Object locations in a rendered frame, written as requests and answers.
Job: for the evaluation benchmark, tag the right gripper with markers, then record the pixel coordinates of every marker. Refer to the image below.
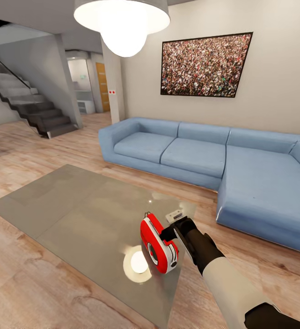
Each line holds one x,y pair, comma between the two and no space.
167,234

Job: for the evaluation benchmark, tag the door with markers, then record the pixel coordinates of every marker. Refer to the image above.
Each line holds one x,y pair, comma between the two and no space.
103,87

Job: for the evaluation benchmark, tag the room light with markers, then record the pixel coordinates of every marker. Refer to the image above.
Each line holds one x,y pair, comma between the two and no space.
86,13

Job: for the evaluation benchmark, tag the radio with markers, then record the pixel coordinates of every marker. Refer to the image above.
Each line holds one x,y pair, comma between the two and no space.
164,254

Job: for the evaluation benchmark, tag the picture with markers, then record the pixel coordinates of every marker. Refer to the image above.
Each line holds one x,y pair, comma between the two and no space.
208,66

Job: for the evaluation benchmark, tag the coffee table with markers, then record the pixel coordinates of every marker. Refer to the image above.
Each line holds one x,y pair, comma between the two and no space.
92,222

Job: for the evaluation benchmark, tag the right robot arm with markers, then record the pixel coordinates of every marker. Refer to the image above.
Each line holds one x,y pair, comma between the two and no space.
242,305

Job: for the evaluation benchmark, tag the sofa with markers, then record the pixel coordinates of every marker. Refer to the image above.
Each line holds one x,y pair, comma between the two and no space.
256,173

